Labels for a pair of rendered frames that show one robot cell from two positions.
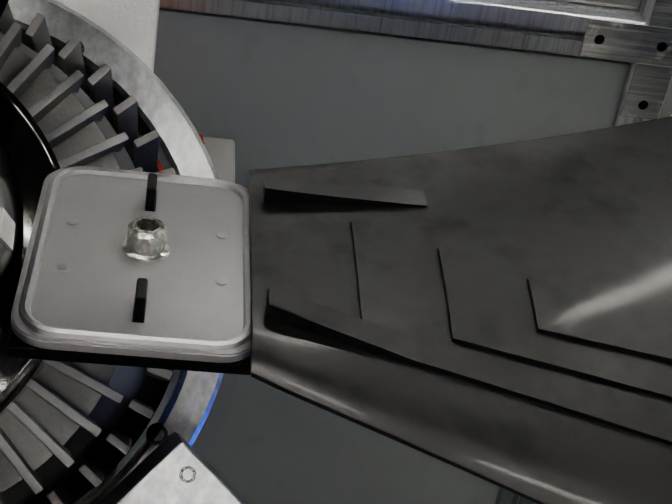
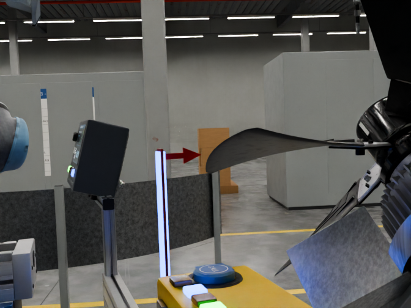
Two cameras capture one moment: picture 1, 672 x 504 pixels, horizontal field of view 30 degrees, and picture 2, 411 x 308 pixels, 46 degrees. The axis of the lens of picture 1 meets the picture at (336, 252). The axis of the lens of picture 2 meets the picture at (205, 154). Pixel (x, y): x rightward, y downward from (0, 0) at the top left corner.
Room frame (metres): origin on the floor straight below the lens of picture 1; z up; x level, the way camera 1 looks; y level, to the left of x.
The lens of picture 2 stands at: (1.06, -0.33, 1.22)
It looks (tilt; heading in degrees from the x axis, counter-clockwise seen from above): 3 degrees down; 171
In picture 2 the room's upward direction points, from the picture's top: 2 degrees counter-clockwise
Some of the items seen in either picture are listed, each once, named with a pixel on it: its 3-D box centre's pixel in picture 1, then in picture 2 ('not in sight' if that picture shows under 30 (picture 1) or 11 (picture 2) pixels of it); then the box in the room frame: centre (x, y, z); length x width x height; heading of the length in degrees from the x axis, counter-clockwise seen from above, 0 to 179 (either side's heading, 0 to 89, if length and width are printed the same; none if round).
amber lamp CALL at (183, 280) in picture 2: not in sight; (180, 280); (0.61, -0.29, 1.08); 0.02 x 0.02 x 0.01; 10
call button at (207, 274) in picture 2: not in sight; (214, 275); (0.61, -0.26, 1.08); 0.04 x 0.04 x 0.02
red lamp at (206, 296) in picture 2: not in sight; (203, 299); (0.67, -0.28, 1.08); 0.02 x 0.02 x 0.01; 10
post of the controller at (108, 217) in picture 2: not in sight; (109, 236); (-0.16, -0.39, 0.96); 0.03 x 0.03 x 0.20; 10
